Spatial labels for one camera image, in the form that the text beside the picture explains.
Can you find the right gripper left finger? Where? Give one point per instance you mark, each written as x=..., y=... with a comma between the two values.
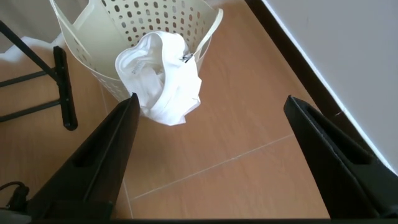
x=93, y=174

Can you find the white shirt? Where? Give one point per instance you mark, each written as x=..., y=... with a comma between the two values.
x=174, y=90

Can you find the white laundry basket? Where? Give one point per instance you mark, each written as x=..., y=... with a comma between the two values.
x=102, y=40

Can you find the black clothes rack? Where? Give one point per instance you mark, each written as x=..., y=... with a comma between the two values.
x=65, y=93

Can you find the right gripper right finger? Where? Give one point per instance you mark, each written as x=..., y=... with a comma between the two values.
x=329, y=174

